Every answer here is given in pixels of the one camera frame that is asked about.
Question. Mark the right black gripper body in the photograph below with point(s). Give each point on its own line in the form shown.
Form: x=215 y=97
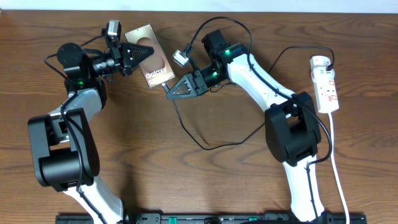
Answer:
x=211 y=76

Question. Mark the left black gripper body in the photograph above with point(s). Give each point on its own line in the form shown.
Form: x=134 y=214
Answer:
x=107 y=66

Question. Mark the bronze Galaxy smartphone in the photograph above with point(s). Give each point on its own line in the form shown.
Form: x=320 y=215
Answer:
x=156 y=68

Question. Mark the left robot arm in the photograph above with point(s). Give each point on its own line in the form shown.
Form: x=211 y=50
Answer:
x=63 y=149

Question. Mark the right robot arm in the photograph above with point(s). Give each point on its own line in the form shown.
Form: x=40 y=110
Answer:
x=292 y=127

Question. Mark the white USB charger adapter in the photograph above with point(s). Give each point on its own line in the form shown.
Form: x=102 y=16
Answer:
x=319 y=61

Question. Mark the white power strip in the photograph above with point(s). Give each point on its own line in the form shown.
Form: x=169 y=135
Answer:
x=325 y=90

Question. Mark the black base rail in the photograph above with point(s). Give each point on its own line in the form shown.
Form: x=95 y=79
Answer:
x=156 y=218

